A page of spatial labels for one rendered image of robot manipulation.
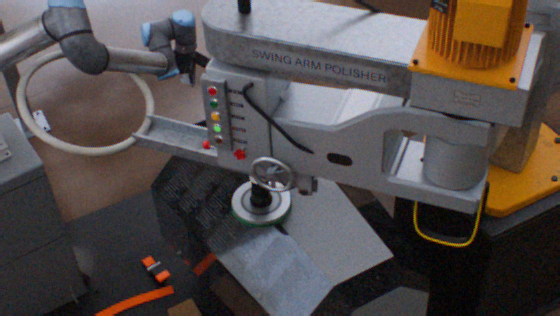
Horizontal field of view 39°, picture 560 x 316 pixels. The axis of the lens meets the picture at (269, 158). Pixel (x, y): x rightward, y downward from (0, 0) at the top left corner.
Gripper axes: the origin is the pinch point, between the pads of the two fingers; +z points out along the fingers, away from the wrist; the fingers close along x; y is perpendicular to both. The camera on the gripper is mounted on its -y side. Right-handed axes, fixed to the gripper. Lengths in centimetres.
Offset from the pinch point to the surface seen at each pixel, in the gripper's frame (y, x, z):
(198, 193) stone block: -10, 49, 14
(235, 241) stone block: -28, 72, 12
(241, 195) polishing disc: -29, 65, -7
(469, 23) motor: -89, 96, -114
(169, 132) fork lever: -2, 53, -24
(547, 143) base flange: -146, 20, -3
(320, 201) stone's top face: -58, 61, -3
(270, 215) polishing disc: -41, 74, -8
